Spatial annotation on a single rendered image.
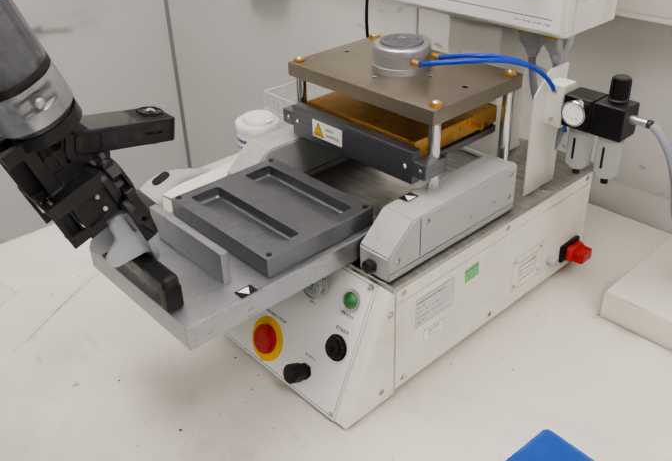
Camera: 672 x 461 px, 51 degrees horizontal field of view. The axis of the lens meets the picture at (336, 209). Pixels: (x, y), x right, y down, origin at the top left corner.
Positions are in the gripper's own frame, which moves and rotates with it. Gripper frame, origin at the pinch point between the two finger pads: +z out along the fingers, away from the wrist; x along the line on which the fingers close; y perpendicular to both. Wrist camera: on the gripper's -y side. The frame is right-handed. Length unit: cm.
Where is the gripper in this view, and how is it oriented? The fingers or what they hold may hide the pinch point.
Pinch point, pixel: (155, 246)
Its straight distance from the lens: 81.6
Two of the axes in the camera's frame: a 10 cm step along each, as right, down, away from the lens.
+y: -6.8, 6.3, -3.7
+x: 6.8, 3.5, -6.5
